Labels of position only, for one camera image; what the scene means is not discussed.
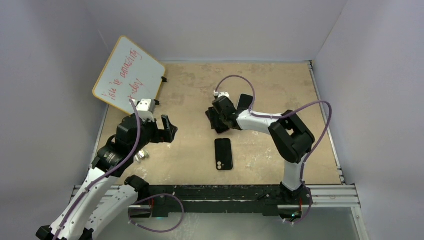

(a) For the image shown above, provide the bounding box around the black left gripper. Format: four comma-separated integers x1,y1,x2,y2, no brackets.
131,114,177,154

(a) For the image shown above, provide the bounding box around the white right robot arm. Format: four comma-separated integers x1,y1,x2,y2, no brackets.
205,93,315,204

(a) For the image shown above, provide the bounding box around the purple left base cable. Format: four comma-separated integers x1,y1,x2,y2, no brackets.
127,193,185,233

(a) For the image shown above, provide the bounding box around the aluminium front rail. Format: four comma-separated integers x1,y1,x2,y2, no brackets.
70,185,361,208

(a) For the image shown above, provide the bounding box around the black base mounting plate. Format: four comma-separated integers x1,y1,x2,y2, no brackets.
116,184,314,219

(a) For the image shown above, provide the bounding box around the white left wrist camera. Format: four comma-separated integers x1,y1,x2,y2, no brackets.
135,99,156,122

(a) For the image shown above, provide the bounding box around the black phone with pink edge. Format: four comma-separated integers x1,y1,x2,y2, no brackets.
205,110,213,125

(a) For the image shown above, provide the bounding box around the yellow framed whiteboard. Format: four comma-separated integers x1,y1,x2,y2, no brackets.
92,35,166,115

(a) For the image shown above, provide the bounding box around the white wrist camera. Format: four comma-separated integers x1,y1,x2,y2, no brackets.
135,99,156,122
213,90,230,99

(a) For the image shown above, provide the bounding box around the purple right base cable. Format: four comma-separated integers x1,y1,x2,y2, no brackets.
282,187,314,226

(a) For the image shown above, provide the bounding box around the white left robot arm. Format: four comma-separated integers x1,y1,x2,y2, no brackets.
36,114,178,240

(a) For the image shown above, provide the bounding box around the grey white small device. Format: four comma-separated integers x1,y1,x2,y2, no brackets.
134,149,150,164

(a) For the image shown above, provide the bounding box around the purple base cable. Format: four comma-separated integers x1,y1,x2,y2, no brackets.
127,193,185,233
282,187,314,226

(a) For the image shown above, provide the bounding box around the black phone case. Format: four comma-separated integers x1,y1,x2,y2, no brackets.
214,138,234,171

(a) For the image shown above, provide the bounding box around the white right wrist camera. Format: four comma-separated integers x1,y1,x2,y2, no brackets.
213,90,230,99

